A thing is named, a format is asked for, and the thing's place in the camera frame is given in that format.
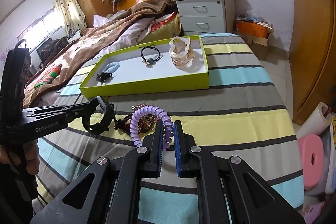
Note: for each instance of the striped mattress cover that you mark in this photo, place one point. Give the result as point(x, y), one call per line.
point(165, 153)

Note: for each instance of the pearl translucent claw hair clip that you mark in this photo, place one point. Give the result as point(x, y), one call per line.
point(181, 53)

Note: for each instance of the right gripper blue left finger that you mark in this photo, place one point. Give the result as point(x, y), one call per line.
point(154, 143)

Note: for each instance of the green shallow tray box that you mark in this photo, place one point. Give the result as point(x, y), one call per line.
point(123, 73)

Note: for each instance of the white paper roll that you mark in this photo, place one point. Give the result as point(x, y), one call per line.
point(317, 122)

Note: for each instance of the yellow pillow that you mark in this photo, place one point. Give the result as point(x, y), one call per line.
point(163, 29)

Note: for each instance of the pink plastic stool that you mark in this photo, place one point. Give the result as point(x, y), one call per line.
point(311, 152)

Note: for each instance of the black elastic with teal bead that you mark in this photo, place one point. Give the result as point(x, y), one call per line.
point(150, 54)

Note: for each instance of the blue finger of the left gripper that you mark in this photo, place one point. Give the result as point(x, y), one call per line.
point(86, 109)

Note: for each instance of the patterned window curtain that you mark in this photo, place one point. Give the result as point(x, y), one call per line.
point(72, 16)

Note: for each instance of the orange storage box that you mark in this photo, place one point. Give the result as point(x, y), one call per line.
point(253, 28)

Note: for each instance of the brown fleece blanket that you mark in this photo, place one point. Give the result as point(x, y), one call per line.
point(92, 41)

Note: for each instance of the grey bedside drawer cabinet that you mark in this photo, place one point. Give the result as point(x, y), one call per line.
point(206, 16)

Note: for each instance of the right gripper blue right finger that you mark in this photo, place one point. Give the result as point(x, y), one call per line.
point(182, 144)

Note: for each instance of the white floral duvet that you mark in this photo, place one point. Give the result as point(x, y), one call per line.
point(127, 39)

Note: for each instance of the large wooden closet door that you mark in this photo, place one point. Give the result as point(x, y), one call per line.
point(312, 56)

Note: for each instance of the black smart wristband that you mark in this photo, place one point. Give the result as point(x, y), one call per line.
point(102, 125)

